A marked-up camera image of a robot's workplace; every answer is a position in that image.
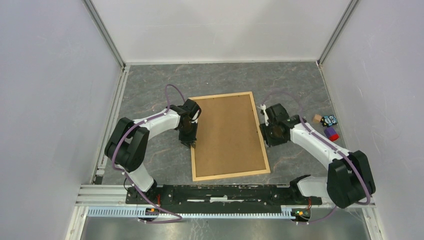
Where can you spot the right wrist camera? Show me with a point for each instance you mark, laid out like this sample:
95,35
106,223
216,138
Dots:
264,113

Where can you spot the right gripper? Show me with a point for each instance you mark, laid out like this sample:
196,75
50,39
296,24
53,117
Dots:
268,141

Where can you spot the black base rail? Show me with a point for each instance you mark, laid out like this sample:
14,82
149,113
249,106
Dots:
211,199

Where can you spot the white slotted cable duct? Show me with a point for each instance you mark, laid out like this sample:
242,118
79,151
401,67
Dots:
152,213

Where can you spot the wooden picture frame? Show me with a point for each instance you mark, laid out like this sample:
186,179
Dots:
228,175

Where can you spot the brown backing board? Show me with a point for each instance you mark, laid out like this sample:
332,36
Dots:
228,136

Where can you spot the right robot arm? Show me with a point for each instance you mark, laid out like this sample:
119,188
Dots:
349,178

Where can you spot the black blue toy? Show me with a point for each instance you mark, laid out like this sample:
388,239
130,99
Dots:
329,120

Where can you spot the red purple block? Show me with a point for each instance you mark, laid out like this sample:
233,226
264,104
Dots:
331,134

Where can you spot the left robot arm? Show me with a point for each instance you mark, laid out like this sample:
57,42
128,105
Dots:
127,145

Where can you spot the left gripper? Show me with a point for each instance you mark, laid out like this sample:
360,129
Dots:
186,140

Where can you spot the small wooden cube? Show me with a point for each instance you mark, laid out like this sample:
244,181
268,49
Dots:
317,118

